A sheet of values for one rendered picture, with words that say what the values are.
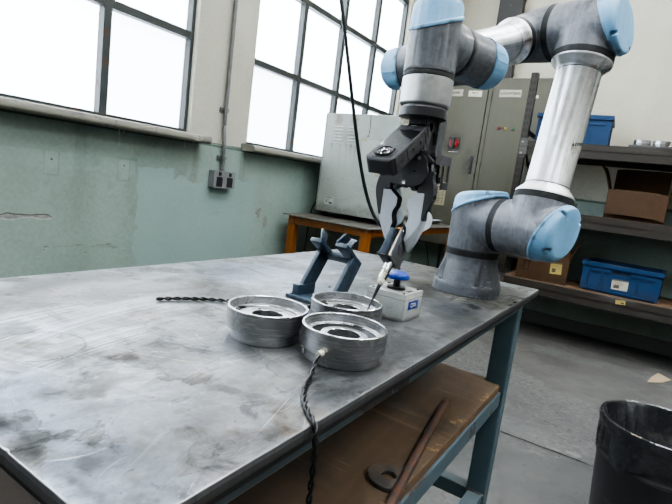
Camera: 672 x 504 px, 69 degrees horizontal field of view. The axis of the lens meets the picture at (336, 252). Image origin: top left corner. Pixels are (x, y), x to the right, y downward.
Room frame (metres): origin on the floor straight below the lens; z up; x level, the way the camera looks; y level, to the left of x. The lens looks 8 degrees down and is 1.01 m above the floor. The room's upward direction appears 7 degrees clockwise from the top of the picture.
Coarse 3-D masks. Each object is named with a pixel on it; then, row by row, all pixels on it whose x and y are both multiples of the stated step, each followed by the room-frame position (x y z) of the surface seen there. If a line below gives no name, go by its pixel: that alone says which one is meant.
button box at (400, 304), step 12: (372, 288) 0.80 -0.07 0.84; (384, 288) 0.80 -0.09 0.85; (396, 288) 0.80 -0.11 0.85; (408, 288) 0.83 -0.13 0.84; (384, 300) 0.78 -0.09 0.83; (396, 300) 0.77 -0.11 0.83; (408, 300) 0.78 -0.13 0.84; (420, 300) 0.82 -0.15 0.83; (384, 312) 0.78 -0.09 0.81; (396, 312) 0.77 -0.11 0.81; (408, 312) 0.78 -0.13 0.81
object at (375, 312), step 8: (312, 296) 0.70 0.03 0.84; (320, 296) 0.73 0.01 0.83; (328, 296) 0.74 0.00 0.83; (336, 296) 0.75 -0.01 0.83; (344, 296) 0.75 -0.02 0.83; (352, 296) 0.75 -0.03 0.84; (360, 296) 0.74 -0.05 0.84; (312, 304) 0.68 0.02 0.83; (320, 304) 0.66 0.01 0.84; (328, 304) 0.71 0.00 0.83; (336, 304) 0.71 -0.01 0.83; (344, 304) 0.72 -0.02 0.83; (352, 304) 0.73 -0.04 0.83; (360, 304) 0.73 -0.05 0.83; (368, 304) 0.73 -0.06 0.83; (376, 304) 0.72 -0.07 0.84; (312, 312) 0.68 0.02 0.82; (344, 312) 0.65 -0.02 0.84; (352, 312) 0.65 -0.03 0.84; (360, 312) 0.65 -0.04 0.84; (368, 312) 0.66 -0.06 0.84; (376, 312) 0.67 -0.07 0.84; (376, 320) 0.67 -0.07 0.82
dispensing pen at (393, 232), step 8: (392, 232) 0.73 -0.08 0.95; (384, 240) 0.72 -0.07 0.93; (392, 240) 0.72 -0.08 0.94; (384, 248) 0.71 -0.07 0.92; (384, 256) 0.71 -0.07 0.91; (384, 264) 0.71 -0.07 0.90; (392, 264) 0.71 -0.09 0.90; (384, 272) 0.70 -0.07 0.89; (384, 280) 0.70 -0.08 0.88; (376, 288) 0.69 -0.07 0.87
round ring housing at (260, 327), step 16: (240, 304) 0.64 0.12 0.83; (256, 304) 0.66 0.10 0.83; (272, 304) 0.66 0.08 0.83; (288, 304) 0.66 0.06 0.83; (240, 320) 0.57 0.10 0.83; (256, 320) 0.56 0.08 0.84; (272, 320) 0.57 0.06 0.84; (288, 320) 0.57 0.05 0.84; (240, 336) 0.58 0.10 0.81; (256, 336) 0.56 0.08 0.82; (272, 336) 0.57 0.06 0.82; (288, 336) 0.58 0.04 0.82
